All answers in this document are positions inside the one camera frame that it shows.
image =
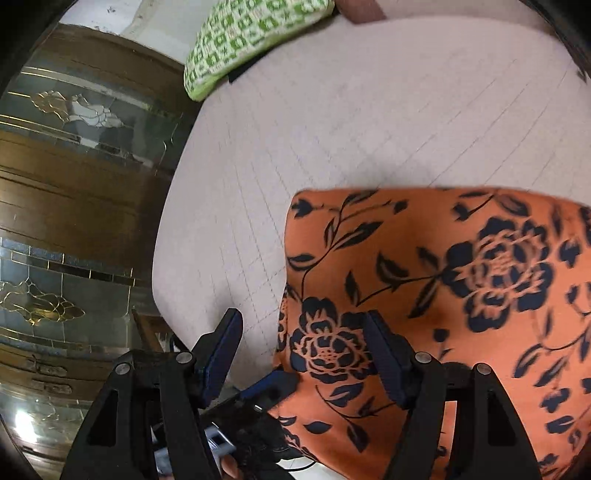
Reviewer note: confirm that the pink quilted bed mat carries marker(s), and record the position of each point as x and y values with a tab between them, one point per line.
369	115

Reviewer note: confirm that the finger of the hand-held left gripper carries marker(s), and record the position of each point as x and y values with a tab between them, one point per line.
265	387

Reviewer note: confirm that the green checkered pillow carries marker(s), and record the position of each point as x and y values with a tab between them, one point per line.
240	41

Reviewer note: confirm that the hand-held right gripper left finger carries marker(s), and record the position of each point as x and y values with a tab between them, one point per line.
217	364

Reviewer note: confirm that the orange floral sweater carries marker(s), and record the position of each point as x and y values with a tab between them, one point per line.
415	230

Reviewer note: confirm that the wooden wardrobe with glass doors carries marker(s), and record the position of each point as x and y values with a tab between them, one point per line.
69	207

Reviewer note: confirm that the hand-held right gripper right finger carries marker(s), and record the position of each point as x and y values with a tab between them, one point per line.
388	364

